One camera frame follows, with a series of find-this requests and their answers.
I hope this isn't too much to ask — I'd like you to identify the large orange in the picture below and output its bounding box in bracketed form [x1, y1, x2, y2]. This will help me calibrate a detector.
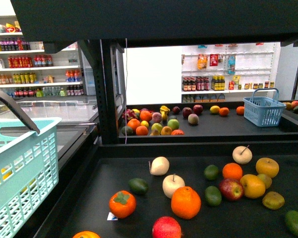
[171, 186, 202, 220]

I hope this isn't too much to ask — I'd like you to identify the small orange back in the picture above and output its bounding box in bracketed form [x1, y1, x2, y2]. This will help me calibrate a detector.
[222, 163, 243, 181]

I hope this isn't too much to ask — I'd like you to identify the green lime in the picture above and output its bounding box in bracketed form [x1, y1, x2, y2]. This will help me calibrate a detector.
[204, 165, 219, 180]
[205, 186, 222, 207]

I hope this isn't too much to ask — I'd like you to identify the yellow apple back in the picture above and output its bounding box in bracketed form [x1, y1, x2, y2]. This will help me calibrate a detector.
[255, 157, 280, 178]

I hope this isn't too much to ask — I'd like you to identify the light blue shopping basket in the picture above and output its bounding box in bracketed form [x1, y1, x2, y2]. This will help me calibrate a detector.
[0, 117, 62, 238]

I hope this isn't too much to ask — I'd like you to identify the beverage shelf left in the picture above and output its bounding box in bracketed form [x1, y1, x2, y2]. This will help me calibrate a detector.
[0, 15, 85, 98]

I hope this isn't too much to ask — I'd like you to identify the yellow orange apple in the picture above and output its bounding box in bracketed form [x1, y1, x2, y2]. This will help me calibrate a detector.
[240, 174, 266, 199]

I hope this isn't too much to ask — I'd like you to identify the white pear back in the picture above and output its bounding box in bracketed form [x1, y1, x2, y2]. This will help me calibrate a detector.
[232, 146, 253, 165]

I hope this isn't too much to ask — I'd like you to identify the red yellow apple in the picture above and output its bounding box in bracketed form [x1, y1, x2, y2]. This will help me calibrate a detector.
[219, 178, 244, 201]

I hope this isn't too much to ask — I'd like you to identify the dark avocado left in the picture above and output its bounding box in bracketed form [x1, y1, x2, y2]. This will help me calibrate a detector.
[128, 178, 149, 195]

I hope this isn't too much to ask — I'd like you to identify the white product shelf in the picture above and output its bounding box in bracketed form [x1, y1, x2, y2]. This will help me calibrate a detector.
[181, 42, 281, 103]

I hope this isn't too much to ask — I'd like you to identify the red pomegranate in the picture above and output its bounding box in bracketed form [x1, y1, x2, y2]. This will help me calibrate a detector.
[152, 216, 182, 238]

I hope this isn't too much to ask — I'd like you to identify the olive kiwi back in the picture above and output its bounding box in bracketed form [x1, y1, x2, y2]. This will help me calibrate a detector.
[257, 174, 272, 189]

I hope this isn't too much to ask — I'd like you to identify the green lime upper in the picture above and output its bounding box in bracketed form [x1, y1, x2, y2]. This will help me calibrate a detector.
[204, 165, 219, 180]

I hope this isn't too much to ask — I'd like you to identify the green lime middle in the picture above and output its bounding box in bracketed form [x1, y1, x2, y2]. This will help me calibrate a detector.
[205, 186, 222, 207]

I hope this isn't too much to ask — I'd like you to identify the blue basket far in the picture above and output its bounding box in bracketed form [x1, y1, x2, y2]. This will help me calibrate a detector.
[243, 88, 286, 127]

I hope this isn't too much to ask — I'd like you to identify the white pear upper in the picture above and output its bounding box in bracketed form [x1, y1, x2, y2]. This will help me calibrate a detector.
[149, 156, 170, 176]

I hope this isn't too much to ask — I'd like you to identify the orange front left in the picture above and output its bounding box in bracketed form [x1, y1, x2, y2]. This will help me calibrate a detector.
[73, 231, 100, 238]

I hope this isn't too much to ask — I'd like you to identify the brown kiwi fruit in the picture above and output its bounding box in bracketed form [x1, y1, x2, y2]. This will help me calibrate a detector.
[262, 191, 285, 210]

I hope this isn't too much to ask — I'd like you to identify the orange persimmon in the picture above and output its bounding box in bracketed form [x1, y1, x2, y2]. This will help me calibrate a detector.
[109, 190, 137, 219]

